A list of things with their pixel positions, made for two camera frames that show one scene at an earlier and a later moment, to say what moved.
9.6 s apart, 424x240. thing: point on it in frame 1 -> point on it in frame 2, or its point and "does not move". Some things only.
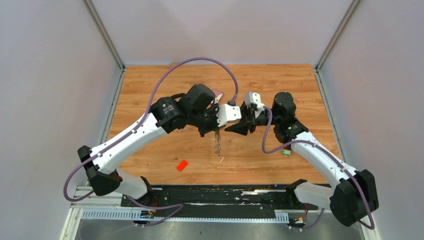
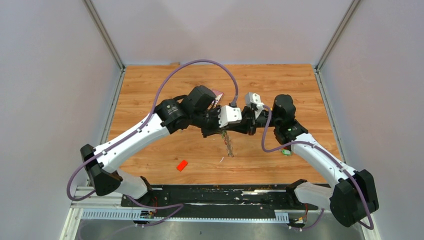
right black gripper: x=248 y=123 does not move
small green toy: x=286 y=152 does not move
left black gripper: x=214 y=110 does not move
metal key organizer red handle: x=218 y=143 -> x=228 y=143
